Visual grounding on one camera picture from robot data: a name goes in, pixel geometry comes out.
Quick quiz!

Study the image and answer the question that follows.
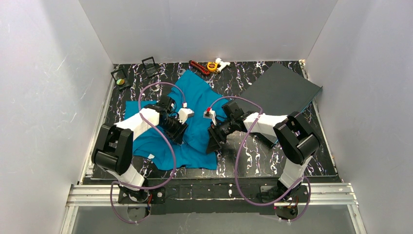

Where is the blue garment cloth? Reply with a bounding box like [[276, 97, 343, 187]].
[[132, 70, 228, 170]]

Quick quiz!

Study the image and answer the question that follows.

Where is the round colourful brooch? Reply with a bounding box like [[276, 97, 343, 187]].
[[116, 78, 125, 86]]

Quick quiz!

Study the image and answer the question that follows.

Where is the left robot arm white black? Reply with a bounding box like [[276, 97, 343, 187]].
[[91, 96, 194, 191]]

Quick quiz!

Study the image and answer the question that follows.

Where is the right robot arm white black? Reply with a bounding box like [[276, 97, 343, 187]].
[[204, 101, 321, 193]]

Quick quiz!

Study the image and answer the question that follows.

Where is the yellow tape measure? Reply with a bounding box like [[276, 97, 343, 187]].
[[206, 62, 218, 73]]

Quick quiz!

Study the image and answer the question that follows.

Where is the white plastic fitting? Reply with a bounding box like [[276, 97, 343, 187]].
[[215, 58, 230, 73]]

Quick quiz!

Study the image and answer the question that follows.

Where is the red black utility knife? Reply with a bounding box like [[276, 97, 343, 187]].
[[189, 60, 210, 76]]

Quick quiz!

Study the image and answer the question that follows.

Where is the dark grey flat box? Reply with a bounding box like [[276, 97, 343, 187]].
[[240, 63, 322, 143]]

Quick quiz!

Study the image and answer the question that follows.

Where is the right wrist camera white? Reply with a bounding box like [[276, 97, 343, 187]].
[[203, 107, 217, 125]]

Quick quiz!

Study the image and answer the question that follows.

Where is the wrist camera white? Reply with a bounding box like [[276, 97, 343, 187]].
[[203, 107, 217, 125], [178, 108, 194, 124]]

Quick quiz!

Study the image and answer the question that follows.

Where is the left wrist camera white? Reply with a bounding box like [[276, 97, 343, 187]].
[[178, 108, 194, 124]]

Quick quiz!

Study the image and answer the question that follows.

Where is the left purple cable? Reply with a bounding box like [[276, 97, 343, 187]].
[[110, 82, 188, 225]]

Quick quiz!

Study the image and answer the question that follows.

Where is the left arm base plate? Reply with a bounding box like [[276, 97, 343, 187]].
[[113, 181, 166, 205]]

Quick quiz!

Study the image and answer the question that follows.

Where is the black frame stand rear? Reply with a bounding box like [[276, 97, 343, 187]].
[[142, 57, 159, 78]]

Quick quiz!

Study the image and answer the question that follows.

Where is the black frame stand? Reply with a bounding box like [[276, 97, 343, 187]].
[[111, 68, 131, 91], [142, 57, 159, 78]]

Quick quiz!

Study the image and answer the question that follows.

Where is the black frame stand left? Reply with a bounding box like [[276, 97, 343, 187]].
[[111, 68, 131, 91]]

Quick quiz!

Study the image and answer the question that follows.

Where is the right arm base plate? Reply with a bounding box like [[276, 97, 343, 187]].
[[257, 184, 311, 222]]

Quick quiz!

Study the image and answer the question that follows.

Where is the aluminium rail frame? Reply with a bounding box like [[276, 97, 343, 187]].
[[61, 60, 365, 234]]

